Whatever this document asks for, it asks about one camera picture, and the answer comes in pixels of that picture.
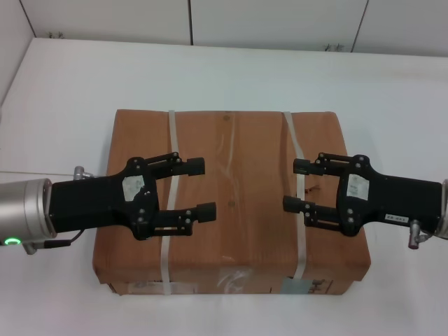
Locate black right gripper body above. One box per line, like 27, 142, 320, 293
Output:
337, 154, 444, 236

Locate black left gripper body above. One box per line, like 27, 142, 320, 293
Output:
48, 157, 162, 241

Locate brown cardboard box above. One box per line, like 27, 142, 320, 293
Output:
92, 108, 372, 298

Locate white plastic strapping band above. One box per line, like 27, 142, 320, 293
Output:
160, 110, 180, 295
281, 111, 309, 281

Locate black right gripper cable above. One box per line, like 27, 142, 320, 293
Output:
407, 219, 438, 250

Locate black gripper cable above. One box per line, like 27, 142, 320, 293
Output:
22, 166, 94, 256
407, 219, 438, 250

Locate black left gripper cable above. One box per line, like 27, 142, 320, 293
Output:
22, 166, 94, 256

